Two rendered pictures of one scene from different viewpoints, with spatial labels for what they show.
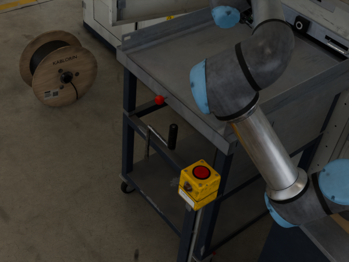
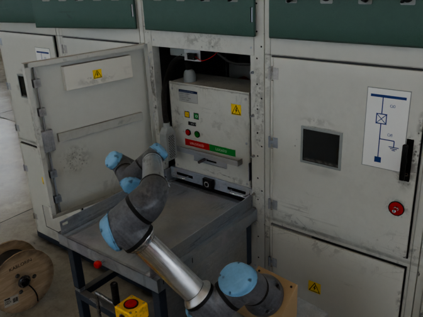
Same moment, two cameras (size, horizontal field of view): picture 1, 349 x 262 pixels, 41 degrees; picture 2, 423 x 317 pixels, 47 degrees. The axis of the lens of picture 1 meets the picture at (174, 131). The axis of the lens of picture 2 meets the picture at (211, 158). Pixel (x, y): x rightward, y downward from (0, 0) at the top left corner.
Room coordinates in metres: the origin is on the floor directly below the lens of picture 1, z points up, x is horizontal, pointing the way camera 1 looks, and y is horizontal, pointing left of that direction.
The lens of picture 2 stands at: (-0.51, -0.22, 1.95)
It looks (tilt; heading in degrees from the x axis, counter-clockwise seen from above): 22 degrees down; 353
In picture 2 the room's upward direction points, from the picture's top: 3 degrees counter-clockwise
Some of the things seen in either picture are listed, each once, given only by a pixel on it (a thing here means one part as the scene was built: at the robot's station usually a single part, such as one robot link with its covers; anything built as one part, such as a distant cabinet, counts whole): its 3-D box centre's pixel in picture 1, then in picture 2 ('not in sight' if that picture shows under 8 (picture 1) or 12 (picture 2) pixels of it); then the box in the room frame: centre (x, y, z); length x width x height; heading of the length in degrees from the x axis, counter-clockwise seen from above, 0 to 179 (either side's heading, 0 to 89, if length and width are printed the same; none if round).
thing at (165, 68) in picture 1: (236, 66); (160, 226); (1.48, -0.20, 0.82); 0.68 x 0.62 x 0.06; 134
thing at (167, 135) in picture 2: not in sight; (168, 143); (1.85, -0.28, 1.09); 0.08 x 0.05 x 0.17; 134
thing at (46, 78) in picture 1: (58, 68); (16, 275); (2.15, 0.71, 0.20); 0.40 x 0.22 x 0.40; 131
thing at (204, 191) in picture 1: (198, 184); (132, 316); (0.84, -0.09, 0.85); 0.08 x 0.08 x 0.10; 44
